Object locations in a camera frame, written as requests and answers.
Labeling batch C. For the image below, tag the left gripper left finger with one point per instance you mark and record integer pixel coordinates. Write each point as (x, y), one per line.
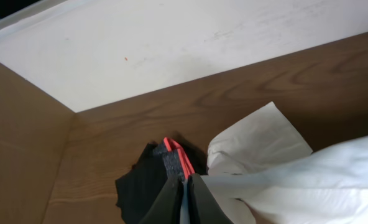
(167, 205)

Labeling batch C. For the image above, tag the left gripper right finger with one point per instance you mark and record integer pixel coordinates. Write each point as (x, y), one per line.
(203, 208)

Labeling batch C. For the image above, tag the white printed t-shirt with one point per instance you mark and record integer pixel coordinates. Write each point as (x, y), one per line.
(262, 166)

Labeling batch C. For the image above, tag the black shorts with red waistband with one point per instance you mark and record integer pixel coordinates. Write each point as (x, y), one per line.
(138, 189)

